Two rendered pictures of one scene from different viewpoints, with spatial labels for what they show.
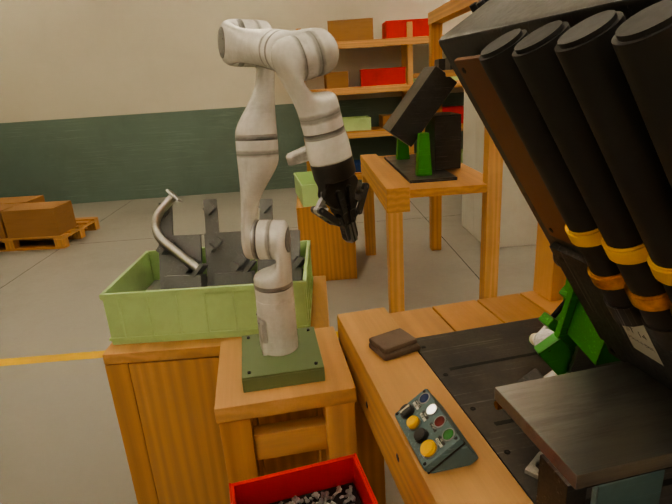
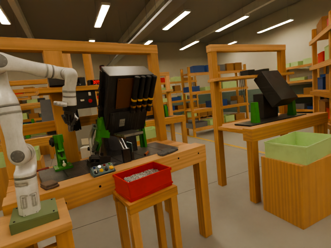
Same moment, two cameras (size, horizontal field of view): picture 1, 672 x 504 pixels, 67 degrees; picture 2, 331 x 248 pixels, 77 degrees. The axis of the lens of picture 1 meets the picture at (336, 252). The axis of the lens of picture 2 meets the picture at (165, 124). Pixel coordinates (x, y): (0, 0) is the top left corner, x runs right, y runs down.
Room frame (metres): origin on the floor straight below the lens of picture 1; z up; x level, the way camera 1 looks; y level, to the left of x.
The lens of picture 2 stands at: (0.85, 1.32, 1.37)
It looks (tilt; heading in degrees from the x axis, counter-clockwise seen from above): 7 degrees down; 247
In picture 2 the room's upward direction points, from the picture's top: 6 degrees counter-clockwise
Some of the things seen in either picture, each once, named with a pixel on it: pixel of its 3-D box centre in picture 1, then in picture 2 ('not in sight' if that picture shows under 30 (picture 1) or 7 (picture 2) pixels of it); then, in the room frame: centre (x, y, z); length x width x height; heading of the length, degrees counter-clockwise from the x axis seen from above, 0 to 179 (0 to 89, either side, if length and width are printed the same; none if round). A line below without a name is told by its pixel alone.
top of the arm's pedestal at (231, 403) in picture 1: (282, 368); (32, 223); (1.12, 0.16, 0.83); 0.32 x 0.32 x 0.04; 8
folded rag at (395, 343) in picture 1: (394, 343); (49, 184); (1.06, -0.12, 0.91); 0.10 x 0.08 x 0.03; 115
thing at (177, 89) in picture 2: not in sight; (166, 102); (-3.07, -7.67, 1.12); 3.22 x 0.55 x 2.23; 2
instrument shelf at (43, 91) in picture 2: not in sight; (93, 88); (0.66, -0.74, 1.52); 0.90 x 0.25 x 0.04; 11
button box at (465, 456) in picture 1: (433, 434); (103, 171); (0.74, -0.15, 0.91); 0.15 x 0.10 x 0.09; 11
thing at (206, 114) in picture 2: not in sight; (202, 110); (-5.54, -8.54, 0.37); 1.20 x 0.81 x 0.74; 4
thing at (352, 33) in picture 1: (407, 104); not in sight; (7.43, -1.16, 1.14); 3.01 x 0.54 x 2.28; 92
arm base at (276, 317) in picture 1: (276, 316); (27, 194); (1.12, 0.15, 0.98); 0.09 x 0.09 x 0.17; 14
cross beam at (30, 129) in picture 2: not in sight; (95, 119); (0.68, -0.84, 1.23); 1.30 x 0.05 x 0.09; 11
